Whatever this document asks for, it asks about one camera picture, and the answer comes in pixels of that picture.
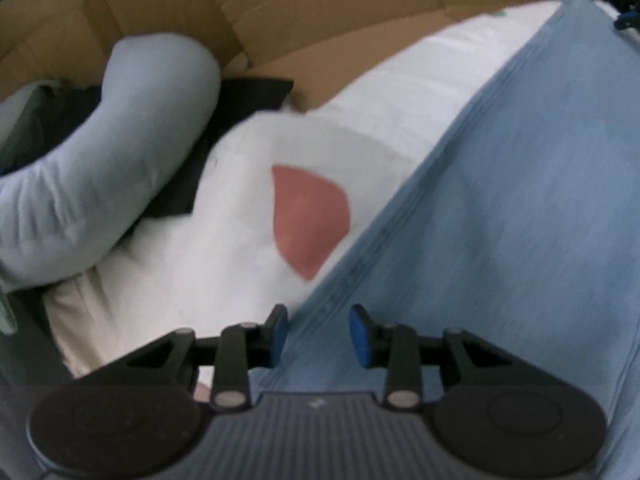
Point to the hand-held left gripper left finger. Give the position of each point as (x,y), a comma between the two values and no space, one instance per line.
(280,332)

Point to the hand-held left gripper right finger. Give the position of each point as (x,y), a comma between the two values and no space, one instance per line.
(361,335)

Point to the blue denim pants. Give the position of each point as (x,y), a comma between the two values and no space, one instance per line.
(500,210)

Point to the bear printed blanket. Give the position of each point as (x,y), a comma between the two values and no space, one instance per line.
(225,260)

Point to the small black cloth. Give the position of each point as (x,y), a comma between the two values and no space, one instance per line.
(240,95)

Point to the grey neck pillow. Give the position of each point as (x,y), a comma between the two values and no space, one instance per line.
(125,135)

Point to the flat cardboard sheet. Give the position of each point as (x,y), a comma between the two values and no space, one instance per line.
(300,5)

